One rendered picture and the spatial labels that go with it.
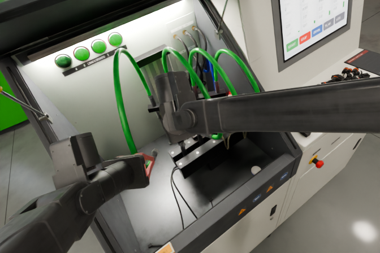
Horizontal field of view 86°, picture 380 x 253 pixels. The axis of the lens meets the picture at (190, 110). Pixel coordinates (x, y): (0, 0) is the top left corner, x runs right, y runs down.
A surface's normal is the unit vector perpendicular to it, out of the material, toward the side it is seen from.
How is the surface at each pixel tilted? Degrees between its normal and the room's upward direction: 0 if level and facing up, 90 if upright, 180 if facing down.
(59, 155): 39
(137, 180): 48
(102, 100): 90
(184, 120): 59
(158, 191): 0
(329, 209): 0
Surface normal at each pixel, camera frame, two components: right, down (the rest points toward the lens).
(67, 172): -0.06, -0.04
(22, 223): -0.36, -0.92
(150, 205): -0.19, -0.70
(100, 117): 0.52, 0.52
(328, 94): -0.71, 0.09
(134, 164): -0.36, 0.07
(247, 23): 0.46, 0.34
